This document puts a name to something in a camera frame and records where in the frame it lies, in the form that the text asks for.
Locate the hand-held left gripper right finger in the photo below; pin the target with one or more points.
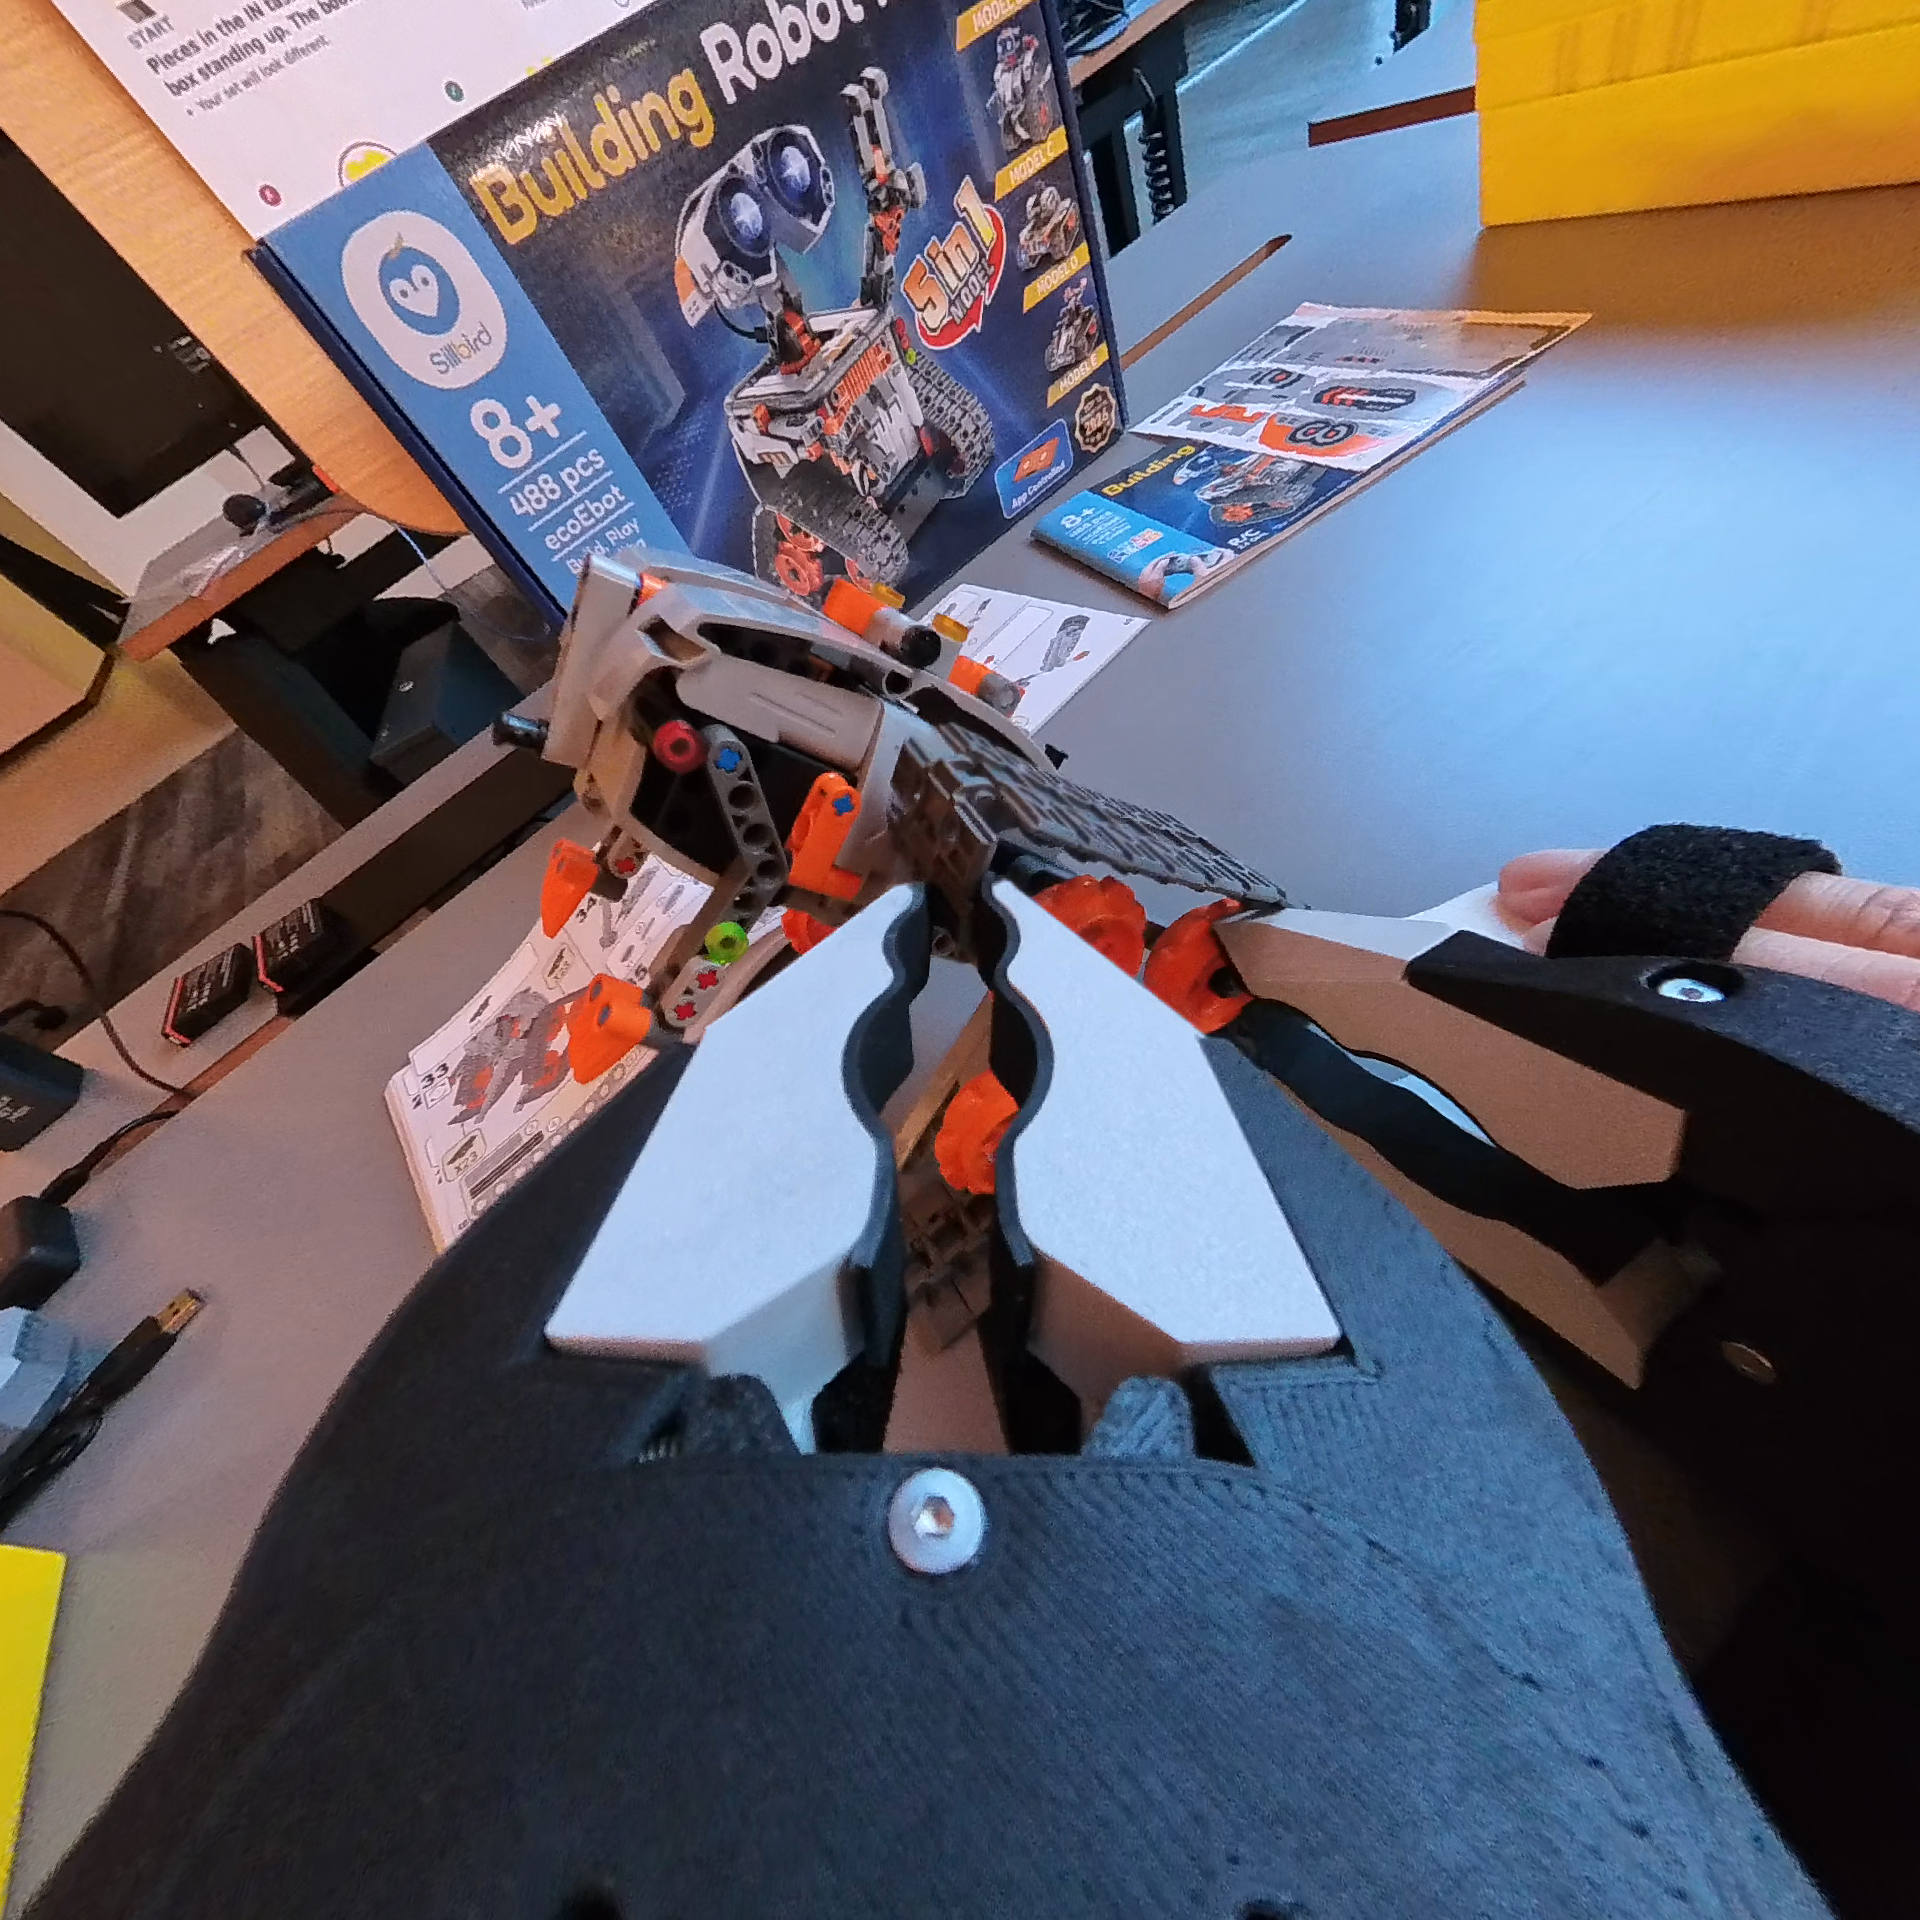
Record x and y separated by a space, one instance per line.
1171 1186

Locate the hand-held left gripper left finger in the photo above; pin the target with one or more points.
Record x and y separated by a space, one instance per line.
721 1200

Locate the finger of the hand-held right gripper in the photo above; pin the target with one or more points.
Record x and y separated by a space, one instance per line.
1470 1067
1590 1290

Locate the dark grey toy track belt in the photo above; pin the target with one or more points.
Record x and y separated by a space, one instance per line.
1080 820

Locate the grey orange block toy robot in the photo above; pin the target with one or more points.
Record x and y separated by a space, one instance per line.
676 616

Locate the grey desk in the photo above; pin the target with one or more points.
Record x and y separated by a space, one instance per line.
1501 676

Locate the person's right hand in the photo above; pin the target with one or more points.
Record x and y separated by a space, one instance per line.
1861 939

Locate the open instruction booklet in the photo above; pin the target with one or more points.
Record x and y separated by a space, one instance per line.
481 1080

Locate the black battery pack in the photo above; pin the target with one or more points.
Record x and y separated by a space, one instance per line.
305 950
212 994

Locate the blue cover booklet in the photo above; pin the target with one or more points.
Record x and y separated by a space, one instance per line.
1155 541

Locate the black power adapter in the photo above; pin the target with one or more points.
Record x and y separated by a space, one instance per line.
38 1250

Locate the small black box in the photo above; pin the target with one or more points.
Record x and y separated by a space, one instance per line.
33 1093

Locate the grey device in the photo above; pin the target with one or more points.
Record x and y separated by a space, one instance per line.
30 1381

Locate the yellow sheet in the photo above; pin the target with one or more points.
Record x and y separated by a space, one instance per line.
28 1695

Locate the blue toy robot box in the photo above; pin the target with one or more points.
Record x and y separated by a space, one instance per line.
599 301

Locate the black monitor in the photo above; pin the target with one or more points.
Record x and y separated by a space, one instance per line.
91 346

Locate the wooden board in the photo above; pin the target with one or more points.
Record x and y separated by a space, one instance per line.
149 270

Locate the white printed sheet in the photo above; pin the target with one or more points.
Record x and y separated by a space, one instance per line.
300 106

